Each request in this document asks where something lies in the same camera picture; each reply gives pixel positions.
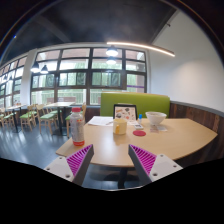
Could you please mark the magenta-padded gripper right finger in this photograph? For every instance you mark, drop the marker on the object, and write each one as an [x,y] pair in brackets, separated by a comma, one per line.
[144,161]

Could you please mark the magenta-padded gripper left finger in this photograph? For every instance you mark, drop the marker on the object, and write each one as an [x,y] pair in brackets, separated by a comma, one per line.
[79,160]

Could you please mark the clear red-capped drink bottle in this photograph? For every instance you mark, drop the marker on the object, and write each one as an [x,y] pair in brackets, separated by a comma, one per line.
[77,128]

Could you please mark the flat round red coaster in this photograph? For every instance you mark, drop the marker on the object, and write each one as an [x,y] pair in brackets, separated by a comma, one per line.
[139,133]

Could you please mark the colourful printed leaflet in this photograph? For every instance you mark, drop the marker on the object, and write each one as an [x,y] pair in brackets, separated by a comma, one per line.
[138,126]

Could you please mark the yellow mug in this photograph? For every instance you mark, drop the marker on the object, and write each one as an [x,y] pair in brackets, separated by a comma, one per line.
[120,126]

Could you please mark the small blue-capped tube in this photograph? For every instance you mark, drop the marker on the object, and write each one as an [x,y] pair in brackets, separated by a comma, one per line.
[140,117]

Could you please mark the white bowl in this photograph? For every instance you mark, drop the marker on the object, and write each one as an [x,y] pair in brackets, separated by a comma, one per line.
[155,118]

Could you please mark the white paper booklet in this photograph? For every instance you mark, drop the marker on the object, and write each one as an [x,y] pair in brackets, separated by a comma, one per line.
[100,120]

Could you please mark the black-framed picture stand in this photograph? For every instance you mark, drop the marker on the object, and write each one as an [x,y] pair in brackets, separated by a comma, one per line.
[125,112]

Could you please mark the group of green-seated wooden chairs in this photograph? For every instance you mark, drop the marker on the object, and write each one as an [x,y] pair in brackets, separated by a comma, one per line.
[46,116]

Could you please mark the wooden dining table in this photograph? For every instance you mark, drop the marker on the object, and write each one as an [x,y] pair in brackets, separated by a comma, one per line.
[58,105]

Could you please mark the green upholstered bench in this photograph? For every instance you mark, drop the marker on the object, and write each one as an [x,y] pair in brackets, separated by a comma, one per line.
[150,101]

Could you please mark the group of pendant lamps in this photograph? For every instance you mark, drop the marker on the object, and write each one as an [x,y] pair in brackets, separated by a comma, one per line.
[112,51]

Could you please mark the long linear ceiling light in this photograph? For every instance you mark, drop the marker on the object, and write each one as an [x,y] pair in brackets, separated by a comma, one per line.
[143,46]

